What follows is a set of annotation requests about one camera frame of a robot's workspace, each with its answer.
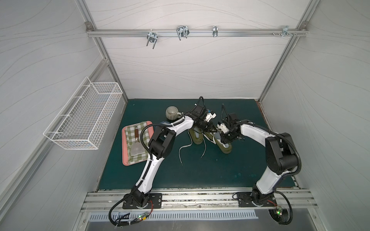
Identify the metal U-bolt clamp middle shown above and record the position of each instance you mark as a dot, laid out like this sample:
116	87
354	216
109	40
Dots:
182	32

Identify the metal u-bolt clamp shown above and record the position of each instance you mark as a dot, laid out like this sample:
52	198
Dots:
152	38
182	32

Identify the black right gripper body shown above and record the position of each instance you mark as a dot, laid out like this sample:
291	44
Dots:
224	134

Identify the white slotted cable duct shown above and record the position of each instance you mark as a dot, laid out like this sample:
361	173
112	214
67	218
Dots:
179	215

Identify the metal U-bolt clamp left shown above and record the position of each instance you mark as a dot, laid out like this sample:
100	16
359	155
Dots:
152	38

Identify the green canvas shoe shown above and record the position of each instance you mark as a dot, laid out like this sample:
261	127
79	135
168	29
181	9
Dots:
210	136
196	137

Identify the pink plastic tray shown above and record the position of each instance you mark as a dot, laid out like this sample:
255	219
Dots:
125	144

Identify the wooden handled utensil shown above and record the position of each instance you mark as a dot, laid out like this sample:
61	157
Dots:
137	148

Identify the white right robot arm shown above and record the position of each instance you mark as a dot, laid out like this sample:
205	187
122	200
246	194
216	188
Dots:
282	157

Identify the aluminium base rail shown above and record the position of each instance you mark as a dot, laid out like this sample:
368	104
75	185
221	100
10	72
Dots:
198	199

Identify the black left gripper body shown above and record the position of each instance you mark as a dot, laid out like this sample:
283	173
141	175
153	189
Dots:
207	125

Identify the striped ceramic mug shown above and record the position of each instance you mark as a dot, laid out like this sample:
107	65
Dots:
172	113

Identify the white wire basket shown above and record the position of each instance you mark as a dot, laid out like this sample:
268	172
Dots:
84	119

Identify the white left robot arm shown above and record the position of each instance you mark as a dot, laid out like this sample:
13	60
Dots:
161	143

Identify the aluminium top rail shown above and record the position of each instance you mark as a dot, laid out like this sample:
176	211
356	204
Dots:
193	33

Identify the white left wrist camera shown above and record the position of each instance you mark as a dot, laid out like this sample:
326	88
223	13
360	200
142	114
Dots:
210	116

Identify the metal bracket with screws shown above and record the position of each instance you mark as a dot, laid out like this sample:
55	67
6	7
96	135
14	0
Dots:
285	33

